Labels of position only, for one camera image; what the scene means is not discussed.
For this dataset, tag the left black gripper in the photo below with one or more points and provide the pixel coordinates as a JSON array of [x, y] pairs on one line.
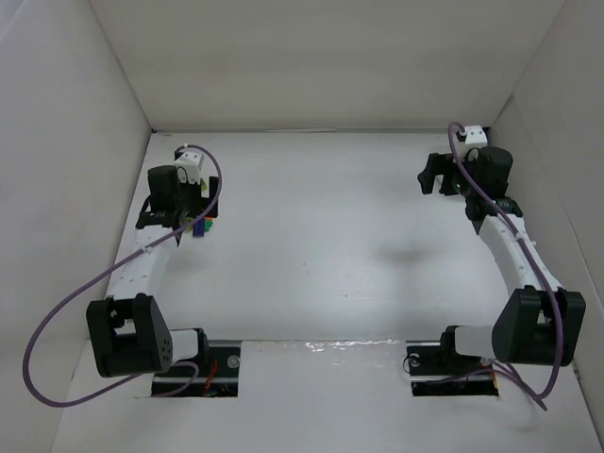
[[208, 206]]

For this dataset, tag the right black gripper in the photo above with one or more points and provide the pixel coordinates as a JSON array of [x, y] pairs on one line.
[[433, 167]]

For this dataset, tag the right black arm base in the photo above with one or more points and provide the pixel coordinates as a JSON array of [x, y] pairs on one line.
[[436, 373]]

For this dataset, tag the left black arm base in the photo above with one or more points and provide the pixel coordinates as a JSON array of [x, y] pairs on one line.
[[218, 375]]

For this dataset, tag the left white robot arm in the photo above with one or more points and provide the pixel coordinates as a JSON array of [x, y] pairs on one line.
[[128, 332]]

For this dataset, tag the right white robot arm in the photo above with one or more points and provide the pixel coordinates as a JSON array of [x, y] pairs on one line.
[[541, 321]]

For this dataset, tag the purple lego brick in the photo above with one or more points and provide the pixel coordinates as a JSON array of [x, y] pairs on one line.
[[199, 228]]

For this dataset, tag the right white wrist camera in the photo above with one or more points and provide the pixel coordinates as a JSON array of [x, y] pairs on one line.
[[474, 136]]

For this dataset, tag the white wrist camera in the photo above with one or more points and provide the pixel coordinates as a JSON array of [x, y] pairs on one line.
[[474, 136], [189, 162]]

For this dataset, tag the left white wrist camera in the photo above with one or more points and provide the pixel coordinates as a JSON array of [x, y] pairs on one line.
[[189, 162]]

